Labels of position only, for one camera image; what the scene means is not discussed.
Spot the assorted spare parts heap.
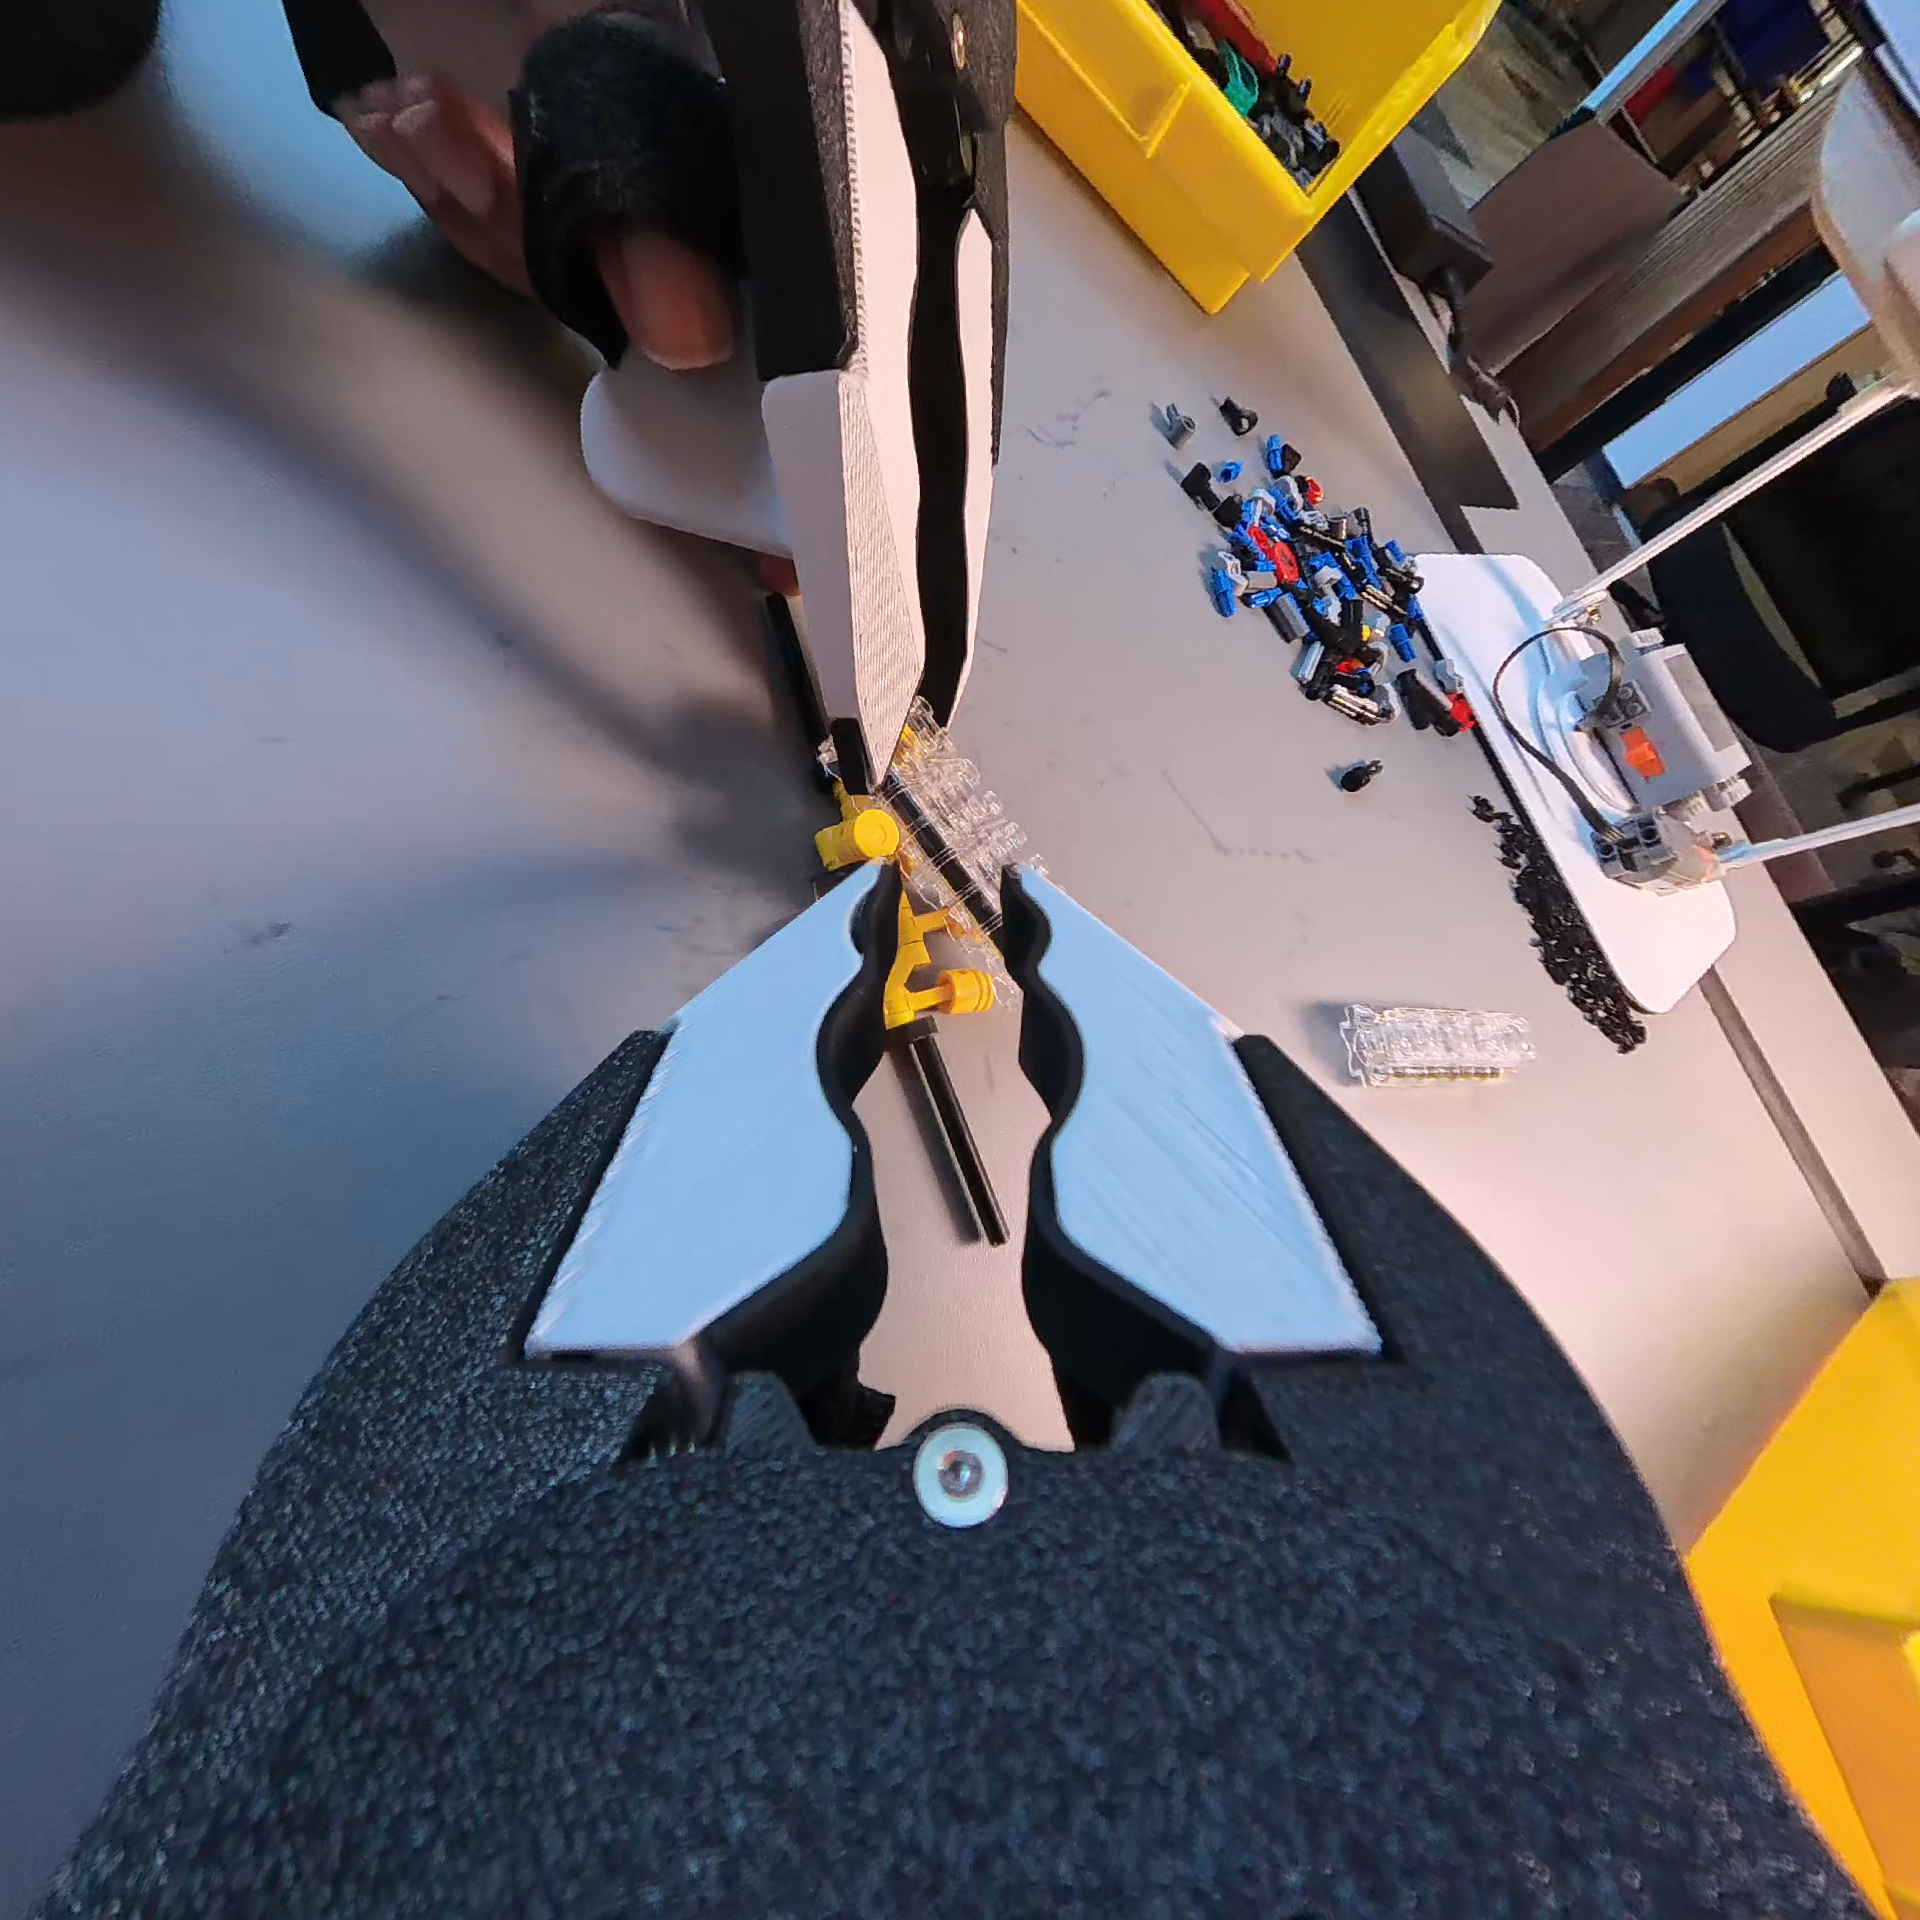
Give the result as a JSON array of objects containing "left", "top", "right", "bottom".
[{"left": 1146, "top": 0, "right": 1344, "bottom": 189}]

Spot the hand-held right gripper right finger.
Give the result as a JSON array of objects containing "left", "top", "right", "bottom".
[{"left": 1014, "top": 869, "right": 1385, "bottom": 1450}]

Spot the pile of mixed coloured connectors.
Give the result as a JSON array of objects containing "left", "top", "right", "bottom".
[{"left": 1176, "top": 434, "right": 1478, "bottom": 739}]

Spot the white rounded object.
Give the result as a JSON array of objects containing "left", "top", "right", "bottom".
[{"left": 1812, "top": 68, "right": 1920, "bottom": 385}]

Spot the grey battery box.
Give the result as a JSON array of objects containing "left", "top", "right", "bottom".
[{"left": 1568, "top": 631, "right": 1752, "bottom": 804}]

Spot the black power adapter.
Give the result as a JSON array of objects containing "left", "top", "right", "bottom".
[{"left": 1358, "top": 141, "right": 1494, "bottom": 299}]

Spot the yellow piston crankshaft assembly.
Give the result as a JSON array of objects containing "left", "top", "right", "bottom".
[{"left": 761, "top": 590, "right": 1014, "bottom": 1249}]

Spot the black cable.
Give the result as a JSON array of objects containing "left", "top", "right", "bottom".
[{"left": 1489, "top": 621, "right": 1635, "bottom": 842}]

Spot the yellow storage bin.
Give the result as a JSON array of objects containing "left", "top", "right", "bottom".
[
  {"left": 1014, "top": 0, "right": 1502, "bottom": 314},
  {"left": 1687, "top": 1281, "right": 1920, "bottom": 1920}
]

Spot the grey motor block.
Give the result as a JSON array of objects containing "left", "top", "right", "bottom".
[{"left": 1591, "top": 808, "right": 1726, "bottom": 899}]

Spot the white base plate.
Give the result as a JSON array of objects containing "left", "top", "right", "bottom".
[{"left": 1410, "top": 553, "right": 1741, "bottom": 1014}]

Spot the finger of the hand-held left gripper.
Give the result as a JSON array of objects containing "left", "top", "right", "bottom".
[
  {"left": 911, "top": 201, "right": 1005, "bottom": 722},
  {"left": 761, "top": 0, "right": 927, "bottom": 782}
]

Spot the black office chair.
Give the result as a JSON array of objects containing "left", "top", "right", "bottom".
[{"left": 1648, "top": 441, "right": 1920, "bottom": 752}]

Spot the clear plastic engine block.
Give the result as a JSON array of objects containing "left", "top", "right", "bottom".
[
  {"left": 1340, "top": 1002, "right": 1535, "bottom": 1090},
  {"left": 861, "top": 696, "right": 1050, "bottom": 1005}
]

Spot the white metal rod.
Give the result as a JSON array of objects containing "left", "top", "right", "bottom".
[
  {"left": 1712, "top": 807, "right": 1920, "bottom": 874},
  {"left": 1551, "top": 382, "right": 1920, "bottom": 622}
]

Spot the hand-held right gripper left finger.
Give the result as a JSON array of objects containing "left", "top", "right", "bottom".
[{"left": 523, "top": 864, "right": 892, "bottom": 1442}]

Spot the pile of small black pins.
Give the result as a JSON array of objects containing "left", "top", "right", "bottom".
[{"left": 1469, "top": 792, "right": 1648, "bottom": 1052}]

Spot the person's left hand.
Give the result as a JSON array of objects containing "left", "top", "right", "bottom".
[{"left": 346, "top": 68, "right": 744, "bottom": 374}]

